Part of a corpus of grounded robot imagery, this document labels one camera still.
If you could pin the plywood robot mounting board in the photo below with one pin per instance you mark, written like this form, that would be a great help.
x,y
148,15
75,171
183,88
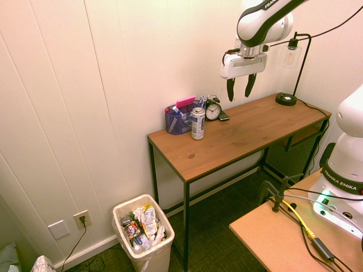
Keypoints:
x,y
269,243

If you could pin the cream plastic trash bin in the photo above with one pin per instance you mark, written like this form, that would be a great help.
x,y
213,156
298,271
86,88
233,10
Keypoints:
x,y
153,259

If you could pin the black twin-bell alarm clock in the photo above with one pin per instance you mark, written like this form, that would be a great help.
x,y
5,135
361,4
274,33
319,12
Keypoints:
x,y
212,111

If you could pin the wooden table black metal frame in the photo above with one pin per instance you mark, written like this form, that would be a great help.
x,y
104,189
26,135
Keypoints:
x,y
241,133

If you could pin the cream wall power outlet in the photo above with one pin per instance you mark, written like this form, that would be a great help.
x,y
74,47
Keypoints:
x,y
84,218

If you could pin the light blue drink bottle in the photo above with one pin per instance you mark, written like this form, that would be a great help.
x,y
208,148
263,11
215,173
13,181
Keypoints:
x,y
143,241

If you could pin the black desk lamp glass shade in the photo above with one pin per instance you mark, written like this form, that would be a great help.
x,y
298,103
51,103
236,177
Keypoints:
x,y
286,99

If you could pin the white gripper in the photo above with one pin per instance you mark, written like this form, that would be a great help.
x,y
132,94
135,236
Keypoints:
x,y
244,66

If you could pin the pale blue cushion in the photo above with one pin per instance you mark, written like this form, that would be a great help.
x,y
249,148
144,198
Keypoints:
x,y
8,258

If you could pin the white floral drink can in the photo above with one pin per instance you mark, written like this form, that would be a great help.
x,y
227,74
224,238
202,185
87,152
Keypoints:
x,y
198,124

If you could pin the yellow nutrition label snack bag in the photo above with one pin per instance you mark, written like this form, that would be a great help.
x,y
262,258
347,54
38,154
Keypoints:
x,y
148,219

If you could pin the white blank wall plate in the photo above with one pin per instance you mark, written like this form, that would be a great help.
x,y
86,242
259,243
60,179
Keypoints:
x,y
59,229

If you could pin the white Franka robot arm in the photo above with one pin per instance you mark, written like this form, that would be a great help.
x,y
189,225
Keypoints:
x,y
255,22

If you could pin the patterned white tissue box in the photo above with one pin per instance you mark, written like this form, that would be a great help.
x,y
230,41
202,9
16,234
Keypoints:
x,y
42,265

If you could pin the black phone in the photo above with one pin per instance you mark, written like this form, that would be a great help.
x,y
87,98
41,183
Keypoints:
x,y
224,116

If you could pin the black metal clamp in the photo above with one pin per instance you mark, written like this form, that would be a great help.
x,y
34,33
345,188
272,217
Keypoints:
x,y
279,195

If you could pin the blue and white pen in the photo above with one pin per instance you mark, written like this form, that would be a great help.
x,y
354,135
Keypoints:
x,y
201,101

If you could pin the green candy wrapper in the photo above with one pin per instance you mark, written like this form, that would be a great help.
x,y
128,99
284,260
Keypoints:
x,y
132,216

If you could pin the purple mesh desk organizer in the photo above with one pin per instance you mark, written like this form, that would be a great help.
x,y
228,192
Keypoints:
x,y
177,122

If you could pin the clear plastic bin liner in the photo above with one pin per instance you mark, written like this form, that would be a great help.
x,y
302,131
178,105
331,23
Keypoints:
x,y
117,226

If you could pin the Hello Panda snack packet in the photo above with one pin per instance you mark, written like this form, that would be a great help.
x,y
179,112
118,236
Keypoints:
x,y
131,230

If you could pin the pink sticky note pad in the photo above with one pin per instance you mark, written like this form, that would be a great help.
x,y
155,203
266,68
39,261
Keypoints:
x,y
185,101

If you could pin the crumpled white tissue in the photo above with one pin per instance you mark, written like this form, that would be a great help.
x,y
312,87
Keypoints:
x,y
158,233
139,213

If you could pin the silver aluminium can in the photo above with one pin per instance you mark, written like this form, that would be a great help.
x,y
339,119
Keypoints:
x,y
137,248

